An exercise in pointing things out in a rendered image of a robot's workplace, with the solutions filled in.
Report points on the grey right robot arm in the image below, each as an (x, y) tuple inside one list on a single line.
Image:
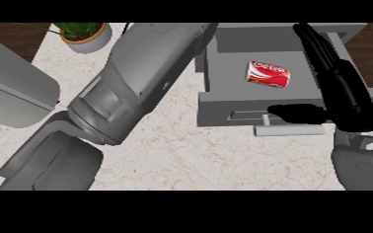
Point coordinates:
[(358, 164)]

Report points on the green plant in white pot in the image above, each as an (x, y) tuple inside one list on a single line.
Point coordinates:
[(88, 39)]

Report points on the grey rounded appliance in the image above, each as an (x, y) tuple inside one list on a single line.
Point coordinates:
[(24, 92)]

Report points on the red soda can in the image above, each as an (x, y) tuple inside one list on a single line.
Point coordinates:
[(269, 74)]

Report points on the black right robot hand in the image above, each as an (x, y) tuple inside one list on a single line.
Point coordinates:
[(347, 89)]

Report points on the grey cabinet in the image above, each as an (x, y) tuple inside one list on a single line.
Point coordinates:
[(257, 38)]

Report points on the grey open drawer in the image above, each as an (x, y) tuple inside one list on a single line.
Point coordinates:
[(234, 75)]

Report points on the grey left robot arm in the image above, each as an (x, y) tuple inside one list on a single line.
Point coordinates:
[(132, 79)]

